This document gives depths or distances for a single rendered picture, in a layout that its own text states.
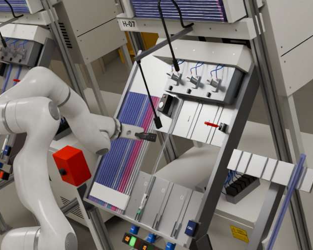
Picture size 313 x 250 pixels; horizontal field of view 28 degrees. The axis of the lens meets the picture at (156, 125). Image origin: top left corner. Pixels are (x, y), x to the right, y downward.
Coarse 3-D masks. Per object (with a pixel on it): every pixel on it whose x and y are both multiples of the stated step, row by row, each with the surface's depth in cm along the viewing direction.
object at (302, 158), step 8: (304, 160) 188; (296, 168) 188; (296, 176) 187; (288, 192) 187; (288, 200) 187; (280, 216) 186; (280, 224) 186; (272, 232) 186; (272, 240) 185; (272, 248) 185
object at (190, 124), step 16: (144, 64) 275; (160, 64) 267; (160, 80) 263; (160, 96) 260; (176, 96) 253; (192, 112) 243; (208, 112) 237; (224, 112) 231; (160, 128) 253; (176, 128) 247; (192, 128) 240; (208, 128) 234
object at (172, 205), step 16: (144, 176) 251; (144, 192) 248; (160, 192) 241; (176, 192) 235; (192, 192) 229; (128, 208) 251; (144, 208) 245; (160, 208) 238; (176, 208) 232; (192, 208) 226; (144, 224) 242; (160, 224) 235; (176, 224) 229
